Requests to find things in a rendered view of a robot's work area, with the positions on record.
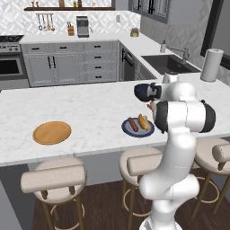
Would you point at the small beige figures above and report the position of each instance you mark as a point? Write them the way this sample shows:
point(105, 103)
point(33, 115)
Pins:
point(35, 4)

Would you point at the grey wall cupboards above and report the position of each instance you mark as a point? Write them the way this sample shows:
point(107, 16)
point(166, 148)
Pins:
point(152, 9)

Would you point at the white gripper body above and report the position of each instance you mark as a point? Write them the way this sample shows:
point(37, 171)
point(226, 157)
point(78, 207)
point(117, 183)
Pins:
point(170, 79)

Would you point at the white paper towel roll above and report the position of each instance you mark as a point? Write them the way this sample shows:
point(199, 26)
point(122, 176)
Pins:
point(212, 64)

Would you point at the dark wooden wall shelf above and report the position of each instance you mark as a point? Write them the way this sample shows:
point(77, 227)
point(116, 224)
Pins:
point(68, 8)

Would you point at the steel oven with hob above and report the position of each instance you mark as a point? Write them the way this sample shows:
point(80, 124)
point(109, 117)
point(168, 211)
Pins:
point(10, 66)

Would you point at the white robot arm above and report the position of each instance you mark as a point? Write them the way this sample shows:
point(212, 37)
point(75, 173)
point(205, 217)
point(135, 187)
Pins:
point(179, 155)

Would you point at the wooden knife block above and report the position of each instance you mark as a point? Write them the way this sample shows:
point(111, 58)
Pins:
point(70, 30)

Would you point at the golden hot dog bun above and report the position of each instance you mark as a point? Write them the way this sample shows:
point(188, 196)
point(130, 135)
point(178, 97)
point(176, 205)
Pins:
point(144, 121)

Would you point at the grey cupboard and drawer run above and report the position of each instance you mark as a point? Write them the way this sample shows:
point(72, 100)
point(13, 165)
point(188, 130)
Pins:
point(75, 63)

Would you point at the dark sink basin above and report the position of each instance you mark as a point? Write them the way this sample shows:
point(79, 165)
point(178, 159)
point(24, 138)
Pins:
point(167, 63)

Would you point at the white wall socket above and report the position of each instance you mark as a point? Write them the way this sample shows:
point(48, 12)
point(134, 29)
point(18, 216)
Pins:
point(118, 18)

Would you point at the small yellow jar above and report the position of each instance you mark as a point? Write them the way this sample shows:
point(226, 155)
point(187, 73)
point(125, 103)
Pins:
point(75, 4)

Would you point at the round wooden plate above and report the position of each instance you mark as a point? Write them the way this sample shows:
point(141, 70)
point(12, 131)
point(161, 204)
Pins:
point(52, 133)

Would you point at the rail with hanging tools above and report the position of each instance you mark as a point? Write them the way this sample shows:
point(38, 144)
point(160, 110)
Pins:
point(45, 21)

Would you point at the grey coffee machine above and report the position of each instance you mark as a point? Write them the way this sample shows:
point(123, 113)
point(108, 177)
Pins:
point(82, 27)

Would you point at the red-brown sausage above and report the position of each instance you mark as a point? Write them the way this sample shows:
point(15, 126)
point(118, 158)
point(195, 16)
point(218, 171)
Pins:
point(133, 124)

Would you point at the black dishwasher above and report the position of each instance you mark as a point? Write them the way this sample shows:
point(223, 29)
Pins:
point(128, 66)

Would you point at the black framed window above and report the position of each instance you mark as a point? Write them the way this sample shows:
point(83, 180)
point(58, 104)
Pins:
point(214, 30)

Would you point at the grey metal tap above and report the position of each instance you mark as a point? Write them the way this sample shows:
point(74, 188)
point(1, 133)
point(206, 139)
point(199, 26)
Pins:
point(185, 54)

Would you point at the brown jar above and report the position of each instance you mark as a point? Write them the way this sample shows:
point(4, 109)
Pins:
point(61, 3)

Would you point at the blue round plate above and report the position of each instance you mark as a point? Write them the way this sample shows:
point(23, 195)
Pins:
point(143, 133)

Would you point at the beige stool with wooden legs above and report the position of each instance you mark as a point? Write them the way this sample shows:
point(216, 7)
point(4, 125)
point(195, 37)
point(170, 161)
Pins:
point(134, 161)
point(214, 152)
point(57, 176)

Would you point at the small potted plant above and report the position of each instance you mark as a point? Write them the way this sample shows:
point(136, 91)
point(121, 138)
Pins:
point(134, 32)

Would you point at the white soap dispenser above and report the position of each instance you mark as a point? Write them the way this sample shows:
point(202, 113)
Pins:
point(163, 47)

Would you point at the small brown bottle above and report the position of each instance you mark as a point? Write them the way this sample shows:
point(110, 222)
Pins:
point(79, 3)

